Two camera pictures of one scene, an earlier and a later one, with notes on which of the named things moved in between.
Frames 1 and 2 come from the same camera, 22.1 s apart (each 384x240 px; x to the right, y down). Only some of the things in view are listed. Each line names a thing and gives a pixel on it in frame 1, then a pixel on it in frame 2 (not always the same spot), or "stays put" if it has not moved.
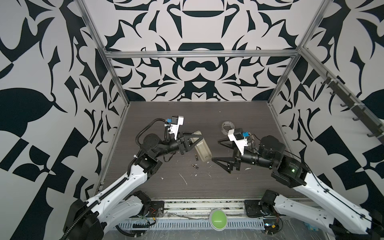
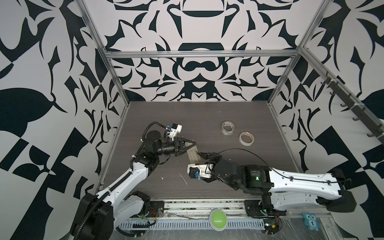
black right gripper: [234, 160] → [215, 156]
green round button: [218, 219] stays put
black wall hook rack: [376, 127] stays put
